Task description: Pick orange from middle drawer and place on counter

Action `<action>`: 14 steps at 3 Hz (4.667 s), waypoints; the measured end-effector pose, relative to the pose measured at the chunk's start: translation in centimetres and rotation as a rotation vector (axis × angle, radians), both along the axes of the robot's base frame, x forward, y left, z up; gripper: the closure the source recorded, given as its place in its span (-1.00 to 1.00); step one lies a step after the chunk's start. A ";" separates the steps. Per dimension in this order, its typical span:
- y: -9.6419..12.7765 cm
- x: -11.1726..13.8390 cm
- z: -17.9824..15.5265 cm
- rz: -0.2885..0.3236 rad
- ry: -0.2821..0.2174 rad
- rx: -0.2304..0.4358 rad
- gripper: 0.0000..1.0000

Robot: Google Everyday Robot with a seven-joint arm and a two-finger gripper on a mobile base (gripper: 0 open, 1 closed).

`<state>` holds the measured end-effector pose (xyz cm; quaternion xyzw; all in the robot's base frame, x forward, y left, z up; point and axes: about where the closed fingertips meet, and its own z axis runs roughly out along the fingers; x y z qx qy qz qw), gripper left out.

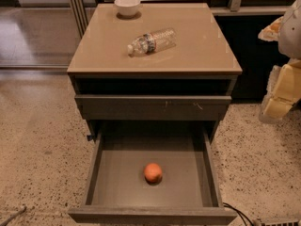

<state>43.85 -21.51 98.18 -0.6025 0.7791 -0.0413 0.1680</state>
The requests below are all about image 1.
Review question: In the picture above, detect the open grey middle drawer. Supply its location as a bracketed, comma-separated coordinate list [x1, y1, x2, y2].
[69, 121, 237, 226]

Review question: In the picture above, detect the white ceramic bowl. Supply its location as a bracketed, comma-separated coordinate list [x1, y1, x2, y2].
[114, 0, 140, 17]

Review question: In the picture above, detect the clear plastic water bottle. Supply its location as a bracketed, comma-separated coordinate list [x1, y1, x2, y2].
[127, 28, 176, 57]

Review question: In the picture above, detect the closed grey top drawer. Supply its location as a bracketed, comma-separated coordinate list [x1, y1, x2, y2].
[75, 94, 231, 121]

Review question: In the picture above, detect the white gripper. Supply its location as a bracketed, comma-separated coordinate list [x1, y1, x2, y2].
[258, 17, 301, 124]

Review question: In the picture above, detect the grey rod on floor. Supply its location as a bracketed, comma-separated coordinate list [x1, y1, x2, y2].
[0, 206, 27, 226]

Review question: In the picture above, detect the brown drawer cabinet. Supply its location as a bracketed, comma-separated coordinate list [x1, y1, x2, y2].
[68, 4, 242, 137]

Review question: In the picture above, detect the white floor power strip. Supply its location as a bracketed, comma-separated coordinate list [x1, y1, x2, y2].
[254, 218, 301, 226]

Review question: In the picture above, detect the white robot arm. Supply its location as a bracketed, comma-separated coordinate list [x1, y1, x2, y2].
[258, 0, 301, 123]

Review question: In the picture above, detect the black floor cable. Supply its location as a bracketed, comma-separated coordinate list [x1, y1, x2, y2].
[222, 202, 255, 226]

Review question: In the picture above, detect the orange fruit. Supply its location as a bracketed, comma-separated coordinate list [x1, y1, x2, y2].
[144, 163, 163, 184]

